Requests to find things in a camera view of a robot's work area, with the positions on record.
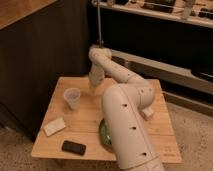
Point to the white sponge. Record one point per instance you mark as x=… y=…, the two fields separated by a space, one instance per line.
x=54 y=126

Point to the metal shelf rack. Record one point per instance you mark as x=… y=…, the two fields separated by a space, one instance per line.
x=180 y=56

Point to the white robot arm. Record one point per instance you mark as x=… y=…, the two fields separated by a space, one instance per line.
x=123 y=106

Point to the wooden table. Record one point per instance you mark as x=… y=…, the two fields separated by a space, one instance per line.
x=82 y=124

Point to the white remote control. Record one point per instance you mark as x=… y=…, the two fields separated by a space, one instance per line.
x=147 y=113

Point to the dark wooden cabinet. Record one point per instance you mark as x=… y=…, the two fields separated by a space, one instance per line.
x=34 y=53

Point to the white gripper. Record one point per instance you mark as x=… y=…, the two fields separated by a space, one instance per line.
x=96 y=75

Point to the green bowl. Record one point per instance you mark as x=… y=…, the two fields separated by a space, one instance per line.
x=104 y=135

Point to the black smartphone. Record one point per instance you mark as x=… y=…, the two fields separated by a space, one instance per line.
x=77 y=148

